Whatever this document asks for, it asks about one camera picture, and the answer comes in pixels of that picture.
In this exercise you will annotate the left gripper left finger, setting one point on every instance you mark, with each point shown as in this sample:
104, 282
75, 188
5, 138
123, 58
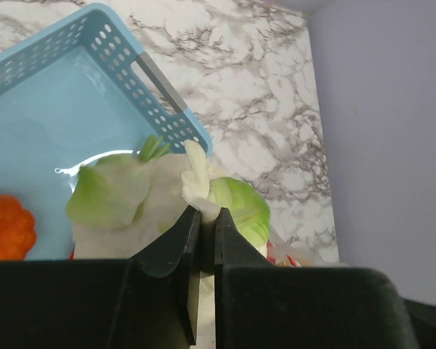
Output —
149, 300

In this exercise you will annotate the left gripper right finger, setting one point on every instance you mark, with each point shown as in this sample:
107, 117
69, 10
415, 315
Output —
259, 305

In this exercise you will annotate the clear zip top bag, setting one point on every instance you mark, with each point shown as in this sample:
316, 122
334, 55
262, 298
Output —
282, 254

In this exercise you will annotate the white cauliflower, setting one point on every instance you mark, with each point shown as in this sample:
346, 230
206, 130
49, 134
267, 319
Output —
123, 202

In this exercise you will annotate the blue plastic basket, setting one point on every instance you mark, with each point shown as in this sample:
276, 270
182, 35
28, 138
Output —
78, 90

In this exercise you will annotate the orange pumpkin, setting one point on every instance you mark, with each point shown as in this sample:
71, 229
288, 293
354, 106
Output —
17, 229

